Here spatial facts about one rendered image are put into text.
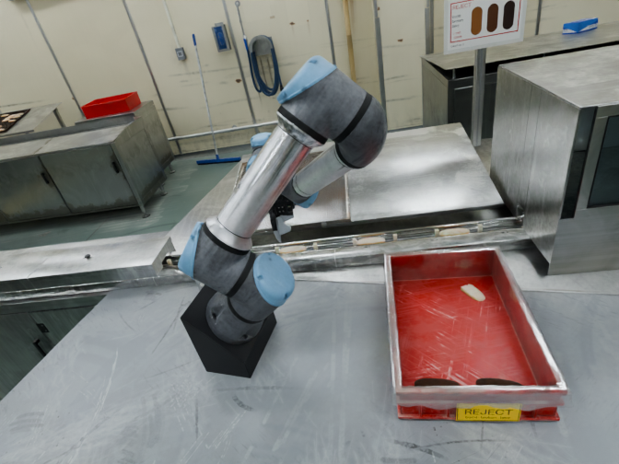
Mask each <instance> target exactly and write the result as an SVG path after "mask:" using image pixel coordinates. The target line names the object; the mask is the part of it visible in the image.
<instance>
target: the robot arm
mask: <svg viewBox="0 0 619 464"><path fill-rule="evenodd" d="M277 101H278V103H280V104H281V106H280V107H279V109H278V110H277V112H276V113H277V119H278V124H277V125H276V127H275V128H274V130H273V132H272V133H258V134H256V135H254V136H253V137H252V138H251V148H252V154H251V158H250V159H249V161H248V163H247V167H246V173H245V175H244V176H243V178H242V179H241V181H240V182H239V184H238V186H237V187H236V189H235V190H234V191H233V192H232V194H231V196H230V197H229V199H228V201H227V202H226V204H225V205H224V207H223V208H222V210H221V211H220V213H219V214H218V215H215V216H210V217H208V218H207V219H206V221H205V222H204V223H203V222H197V223H196V224H195V226H194V228H193V231H192V234H191V235H190V237H189V239H188V241H187V243H186V245H185V248H184V250H183V252H182V254H181V257H180V259H179V262H178V267H179V269H180V271H181V272H183V273H185V274H187V275H189V276H190V277H191V278H192V279H195V280H197V281H199V282H200V283H202V284H205V285H207V286H209V287H211V288H213V289H215V290H216V291H217V292H216V293H215V294H214V295H213V296H212V298H211V299H210V300H209V302H208V304H207V307H206V319H207V322H208V325H209V327H210V329H211V330H212V332H213V333H214V334H215V335H216V336H217V337H218V338H219V339H221V340H222V341H224V342H228V343H232V344H243V343H245V342H248V341H250V340H251V339H252V338H253V337H255V336H256V335H257V333H258V332H259V331H260V329H261V327H262V325H263V321H264V319H265V318H267V317H268V316H269V315H270V314H271V313H273V312H274V311H275V310H276V309H277V308H278V307H280V306H282V305H283V304H285V302H286V300H287V299H288V298H289V297H290V296H291V295H292V293H293V291H294V287H295V278H294V274H293V273H292V272H291V268H290V267H289V265H288V264H287V262H286V261H285V260H284V259H283V258H282V257H280V256H279V255H277V254H275V253H272V252H268V253H266V252H265V253H263V254H260V255H259V256H258V255H257V254H255V253H253V252H251V247H252V242H251V236H252V234H253V233H254V231H255V230H256V228H257V227H258V226H259V224H260V223H261V222H262V220H263V219H264V218H265V216H266V215H267V213H269V215H270V221H271V225H272V229H273V231H274V235H275V237H276V239H277V240H278V241H279V242H282V241H281V235H283V234H285V233H288V232H290V231H291V226H289V225H286V224H285V223H284V221H286V220H289V219H292V218H293V217H294V213H293V209H295V205H296V204H297V205H299V206H301V207H303V208H309V207H310V206H311V205H312V204H313V203H314V201H315V200H316V198H317V196H318V193H319V190H321V189H322V188H324V187H325V186H327V185H329V184H330V183H332V182H333V181H335V180H337V179H339V178H340V177H342V176H343V175H344V174H346V173H347V172H349V171H350V170H352V169H361V168H364V167H365V166H367V165H369V164H370V163H371V162H373V161H374V160H375V159H376V158H377V157H378V155H379V154H380V152H381V150H382V148H383V146H384V145H385V142H386V137H387V132H388V126H387V118H386V114H385V111H384V109H383V108H382V106H381V105H380V103H379V102H378V100H377V99H376V98H374V97H373V96H372V95H370V94H369V93H368V92H367V91H366V90H365V89H363V88H362V87H361V86H359V85H358V84H357V83H356V82H354V81H353V80H352V79H351V78H349V77H348V76H347V75H345V74H344V73H343V72H342V71H340V70H339V69H338V68H337V66H336V65H333V64H331V63H330V62H328V61H327V60H325V59H324V58H323V57H321V56H319V55H316V56H312V57H311V58H309V59H308V61H307V62H305V64H304V65H303V66H302V67H301V68H300V69H299V70H298V72H297V73H296V74H295V75H294V76H293V77H292V79H291V80H290V81H289V82H288V83H287V85H286V86H285V87H284V89H283V90H282V91H281V92H280V94H279V95H278V96H277ZM329 138H330V139H331V140H333V141H334V143H333V144H332V145H331V146H330V147H328V148H327V149H326V150H325V151H323V152H322V153H321V154H320V155H319V156H317V157H316V158H315V159H313V160H312V161H311V162H310V163H309V164H308V165H307V166H306V167H304V168H303V169H302V170H301V171H299V172H298V173H296V172H297V170H298V168H299V167H300V165H301V164H302V163H303V161H304V160H305V158H306V157H307V155H308V154H309V153H310V151H311V149H313V148H314V147H319V146H324V144H325V143H326V142H327V140H328V139H329Z"/></svg>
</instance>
